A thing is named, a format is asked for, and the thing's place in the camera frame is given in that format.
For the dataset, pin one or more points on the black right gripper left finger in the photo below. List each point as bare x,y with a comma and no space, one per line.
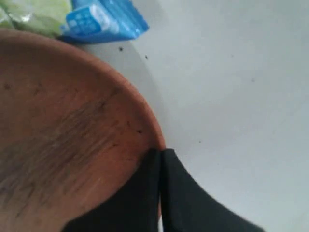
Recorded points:
133,208

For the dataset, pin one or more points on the brown round plate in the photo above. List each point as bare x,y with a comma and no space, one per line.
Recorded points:
73,130

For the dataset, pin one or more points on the blue chips snack bag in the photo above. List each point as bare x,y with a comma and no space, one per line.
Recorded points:
75,21

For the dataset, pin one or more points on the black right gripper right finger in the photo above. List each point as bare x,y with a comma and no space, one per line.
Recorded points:
187,207

